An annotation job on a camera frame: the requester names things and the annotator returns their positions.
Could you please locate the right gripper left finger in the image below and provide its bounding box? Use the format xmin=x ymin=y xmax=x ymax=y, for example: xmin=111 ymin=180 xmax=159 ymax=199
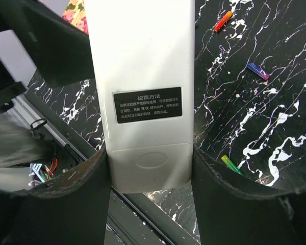
xmin=0 ymin=150 xmax=111 ymax=244

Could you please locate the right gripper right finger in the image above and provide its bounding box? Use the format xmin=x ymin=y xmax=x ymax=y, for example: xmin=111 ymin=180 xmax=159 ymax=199
xmin=192 ymin=148 xmax=306 ymax=244

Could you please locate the green yellow battery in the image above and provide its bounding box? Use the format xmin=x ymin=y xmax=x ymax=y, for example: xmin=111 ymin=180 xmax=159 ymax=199
xmin=221 ymin=155 xmax=243 ymax=175

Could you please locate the white remote control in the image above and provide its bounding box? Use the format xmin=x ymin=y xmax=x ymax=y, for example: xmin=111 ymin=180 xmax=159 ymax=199
xmin=85 ymin=1 xmax=195 ymax=193

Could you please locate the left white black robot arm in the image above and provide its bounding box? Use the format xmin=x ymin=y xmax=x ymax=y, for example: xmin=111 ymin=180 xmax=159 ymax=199
xmin=0 ymin=1 xmax=95 ymax=87

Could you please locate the blue purple battery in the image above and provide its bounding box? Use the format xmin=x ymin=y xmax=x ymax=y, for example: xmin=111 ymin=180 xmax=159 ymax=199
xmin=246 ymin=62 xmax=270 ymax=81

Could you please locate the orange red battery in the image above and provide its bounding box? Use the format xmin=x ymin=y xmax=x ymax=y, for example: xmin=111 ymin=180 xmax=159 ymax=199
xmin=214 ymin=11 xmax=233 ymax=32

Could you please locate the floral pink tray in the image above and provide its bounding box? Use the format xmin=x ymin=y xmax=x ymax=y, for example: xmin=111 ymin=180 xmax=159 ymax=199
xmin=62 ymin=0 xmax=88 ymax=34

